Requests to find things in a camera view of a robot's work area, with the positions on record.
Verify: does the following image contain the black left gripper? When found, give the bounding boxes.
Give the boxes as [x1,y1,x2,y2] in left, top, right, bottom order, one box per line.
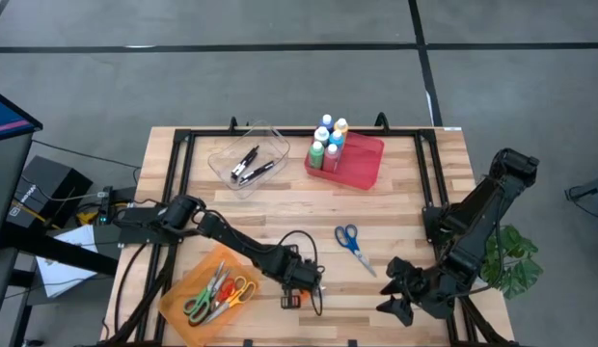
[267,243,325,310]

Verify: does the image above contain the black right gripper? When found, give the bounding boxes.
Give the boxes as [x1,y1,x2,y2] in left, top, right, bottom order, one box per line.
[375,256,457,328]

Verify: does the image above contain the blue scissors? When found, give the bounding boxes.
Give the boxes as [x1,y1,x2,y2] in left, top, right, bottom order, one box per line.
[334,224,378,279]

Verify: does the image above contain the yellow scissors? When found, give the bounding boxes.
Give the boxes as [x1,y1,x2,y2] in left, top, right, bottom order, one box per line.
[202,275,258,325]

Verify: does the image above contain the dark red scissors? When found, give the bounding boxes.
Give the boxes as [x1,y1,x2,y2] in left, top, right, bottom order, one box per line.
[209,269,232,309]

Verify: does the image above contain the bright red scissors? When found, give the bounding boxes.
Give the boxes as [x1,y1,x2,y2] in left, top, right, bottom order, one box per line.
[209,277,237,309]

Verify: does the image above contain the green scissors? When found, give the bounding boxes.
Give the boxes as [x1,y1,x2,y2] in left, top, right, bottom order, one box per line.
[182,259,227,325]

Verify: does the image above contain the green paint bottle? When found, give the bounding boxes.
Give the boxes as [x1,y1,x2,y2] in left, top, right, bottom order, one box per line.
[308,140,326,171]

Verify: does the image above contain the pink paint bottle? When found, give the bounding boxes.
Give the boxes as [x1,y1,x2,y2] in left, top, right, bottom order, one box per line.
[322,143,341,174]

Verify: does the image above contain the thick black paintbrush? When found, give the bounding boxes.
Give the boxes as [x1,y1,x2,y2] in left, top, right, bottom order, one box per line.
[230,146,259,174]

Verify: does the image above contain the green potted plant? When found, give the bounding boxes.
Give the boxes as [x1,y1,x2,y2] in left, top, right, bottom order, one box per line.
[479,224,545,301]

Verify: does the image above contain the red plastic bin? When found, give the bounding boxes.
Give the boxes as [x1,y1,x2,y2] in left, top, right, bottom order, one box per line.
[303,130,386,192]

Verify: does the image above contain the orange translucent plastic bin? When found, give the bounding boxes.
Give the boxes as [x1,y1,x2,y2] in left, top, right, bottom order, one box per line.
[157,244,260,347]

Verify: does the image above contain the clear plastic bin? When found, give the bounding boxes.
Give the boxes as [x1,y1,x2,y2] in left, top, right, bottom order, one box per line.
[205,119,290,200]

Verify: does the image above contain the black controller box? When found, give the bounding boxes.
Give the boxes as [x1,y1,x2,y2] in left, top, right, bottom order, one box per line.
[99,185,136,227]

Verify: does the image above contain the dark grey floor equipment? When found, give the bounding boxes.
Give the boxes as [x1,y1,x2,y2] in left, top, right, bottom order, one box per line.
[563,173,598,217]

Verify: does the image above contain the white paper sheet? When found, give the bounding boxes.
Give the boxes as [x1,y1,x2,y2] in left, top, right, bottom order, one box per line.
[36,224,100,299]

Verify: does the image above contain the black desk beam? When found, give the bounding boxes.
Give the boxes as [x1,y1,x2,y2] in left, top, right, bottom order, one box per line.
[0,222,120,347]

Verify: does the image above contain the black equipment box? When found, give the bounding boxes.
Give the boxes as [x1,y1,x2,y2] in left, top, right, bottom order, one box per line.
[7,154,94,228]

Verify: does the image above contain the computer monitor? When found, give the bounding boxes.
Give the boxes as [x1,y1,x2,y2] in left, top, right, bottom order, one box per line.
[0,88,43,250]

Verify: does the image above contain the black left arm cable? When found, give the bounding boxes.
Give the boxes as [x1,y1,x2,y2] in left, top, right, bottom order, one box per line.
[278,229,326,318]

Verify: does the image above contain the black floor cable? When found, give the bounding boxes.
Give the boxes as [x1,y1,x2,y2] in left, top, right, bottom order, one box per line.
[558,185,598,255]
[31,138,142,171]

